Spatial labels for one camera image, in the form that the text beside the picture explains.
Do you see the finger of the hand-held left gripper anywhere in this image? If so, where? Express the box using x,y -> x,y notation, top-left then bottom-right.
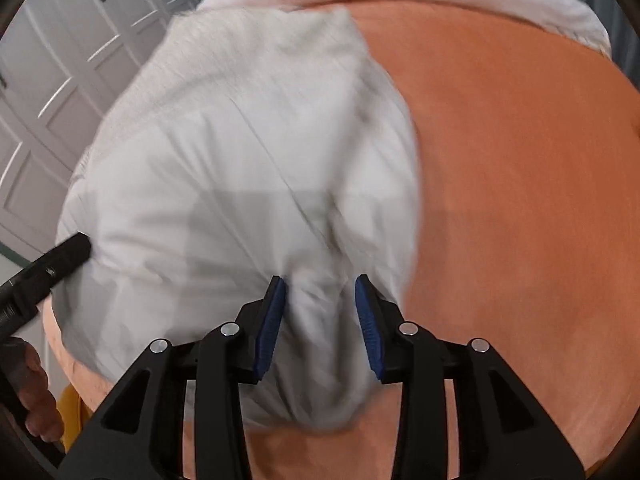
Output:
17,232 -> 93,307

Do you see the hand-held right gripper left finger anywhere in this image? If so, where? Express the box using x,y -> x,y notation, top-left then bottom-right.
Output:
57,275 -> 287,480

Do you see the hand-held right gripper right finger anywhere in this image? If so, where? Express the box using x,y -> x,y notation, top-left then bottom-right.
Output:
354,274 -> 587,480

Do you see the white garment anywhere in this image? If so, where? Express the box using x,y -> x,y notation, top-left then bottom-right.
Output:
52,5 -> 423,435

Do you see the person's left hand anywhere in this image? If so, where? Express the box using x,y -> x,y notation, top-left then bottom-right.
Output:
16,343 -> 66,443

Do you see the yellow cloth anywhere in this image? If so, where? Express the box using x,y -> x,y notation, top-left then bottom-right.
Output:
59,384 -> 95,453

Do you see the orange blanket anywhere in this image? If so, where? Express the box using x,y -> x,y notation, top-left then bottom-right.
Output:
42,0 -> 640,480

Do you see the white panelled wardrobe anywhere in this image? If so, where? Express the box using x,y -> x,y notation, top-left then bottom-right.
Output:
0,0 -> 198,261

